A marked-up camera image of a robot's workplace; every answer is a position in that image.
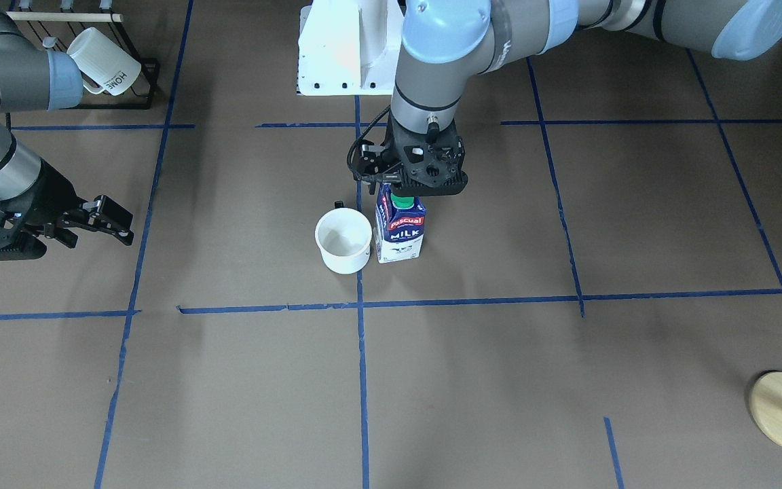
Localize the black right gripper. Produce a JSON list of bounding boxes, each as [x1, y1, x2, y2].
[[0, 160, 134, 262]]

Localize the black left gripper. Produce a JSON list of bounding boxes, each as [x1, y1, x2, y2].
[[362, 120, 468, 197]]

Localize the blue Pascual milk carton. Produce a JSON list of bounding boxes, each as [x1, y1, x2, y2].
[[375, 183, 426, 264]]

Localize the white smiley face cup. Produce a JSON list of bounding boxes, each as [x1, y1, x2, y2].
[[314, 200, 373, 274]]

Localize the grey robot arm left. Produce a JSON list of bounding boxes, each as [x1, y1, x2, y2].
[[347, 1, 782, 198]]

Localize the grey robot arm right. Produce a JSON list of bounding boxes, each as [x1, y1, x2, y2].
[[0, 8, 134, 262]]

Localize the white ribbed HOME mug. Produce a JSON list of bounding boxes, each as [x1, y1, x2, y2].
[[67, 27, 142, 96]]

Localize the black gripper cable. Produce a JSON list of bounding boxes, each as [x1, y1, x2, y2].
[[346, 104, 393, 184]]

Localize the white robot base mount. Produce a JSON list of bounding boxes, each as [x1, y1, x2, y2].
[[296, 1, 405, 96]]

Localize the black wire mug rack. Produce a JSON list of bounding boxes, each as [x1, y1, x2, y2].
[[7, 1, 160, 109]]

